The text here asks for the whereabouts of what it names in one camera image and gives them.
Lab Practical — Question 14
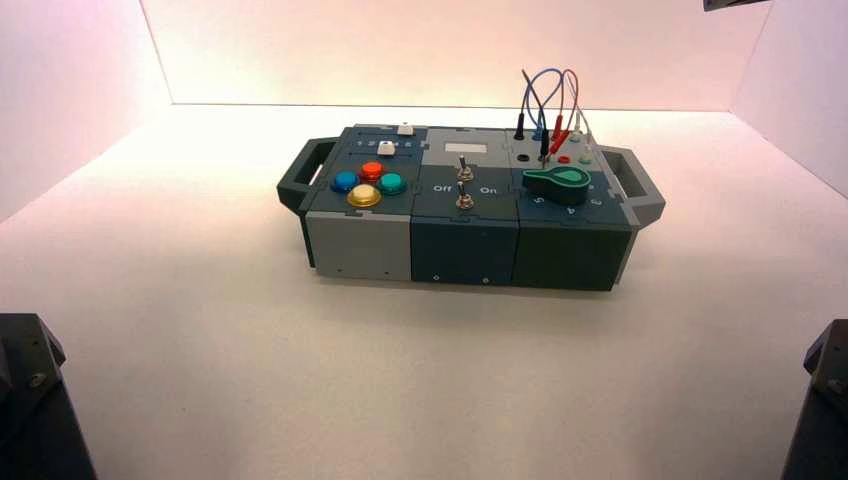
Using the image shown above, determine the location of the yellow round push button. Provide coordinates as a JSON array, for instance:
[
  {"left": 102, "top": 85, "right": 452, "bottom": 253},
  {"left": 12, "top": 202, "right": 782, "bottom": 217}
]
[{"left": 346, "top": 184, "right": 384, "bottom": 209}]

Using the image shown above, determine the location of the grey modular control box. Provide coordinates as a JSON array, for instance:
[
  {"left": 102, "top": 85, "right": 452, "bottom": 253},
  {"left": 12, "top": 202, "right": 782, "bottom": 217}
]
[{"left": 276, "top": 123, "right": 666, "bottom": 293}]

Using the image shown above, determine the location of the green rotary pointer knob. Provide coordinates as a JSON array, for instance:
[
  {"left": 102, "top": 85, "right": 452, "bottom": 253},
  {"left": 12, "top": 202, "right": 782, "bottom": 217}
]
[{"left": 521, "top": 166, "right": 592, "bottom": 208}]

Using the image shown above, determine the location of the dark overhead fixture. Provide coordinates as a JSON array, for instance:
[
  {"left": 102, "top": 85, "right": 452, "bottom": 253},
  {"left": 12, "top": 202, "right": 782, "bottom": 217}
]
[{"left": 703, "top": 0, "right": 773, "bottom": 13}]

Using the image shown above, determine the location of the black banana plug cable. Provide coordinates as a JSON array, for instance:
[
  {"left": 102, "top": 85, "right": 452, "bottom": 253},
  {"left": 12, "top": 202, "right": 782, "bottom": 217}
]
[{"left": 513, "top": 67, "right": 551, "bottom": 160}]

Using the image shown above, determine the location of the blue banana plug cable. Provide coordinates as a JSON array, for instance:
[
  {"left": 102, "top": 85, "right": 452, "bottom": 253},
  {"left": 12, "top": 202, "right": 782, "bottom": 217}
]
[{"left": 523, "top": 68, "right": 568, "bottom": 142}]

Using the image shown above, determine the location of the red banana plug cable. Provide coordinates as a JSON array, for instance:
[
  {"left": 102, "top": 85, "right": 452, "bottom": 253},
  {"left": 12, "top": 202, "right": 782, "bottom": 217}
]
[{"left": 547, "top": 68, "right": 580, "bottom": 156}]

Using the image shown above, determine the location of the white banana plug cable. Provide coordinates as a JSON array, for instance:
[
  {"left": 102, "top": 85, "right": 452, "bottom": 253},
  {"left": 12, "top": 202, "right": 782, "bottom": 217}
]
[{"left": 563, "top": 92, "right": 596, "bottom": 155}]

